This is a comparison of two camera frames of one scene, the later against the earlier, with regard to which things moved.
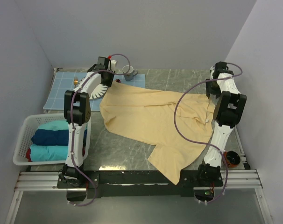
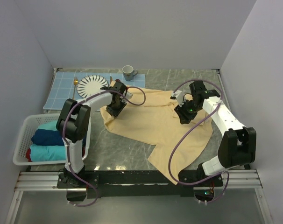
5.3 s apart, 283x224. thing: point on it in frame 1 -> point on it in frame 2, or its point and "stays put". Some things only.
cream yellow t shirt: x=178 y=124 stays put
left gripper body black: x=108 y=81 -> x=115 y=109
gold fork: x=75 y=80 stays put
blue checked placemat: x=67 y=81 stays put
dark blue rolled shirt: x=53 y=137 stays put
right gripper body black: x=212 y=88 -> x=187 y=111
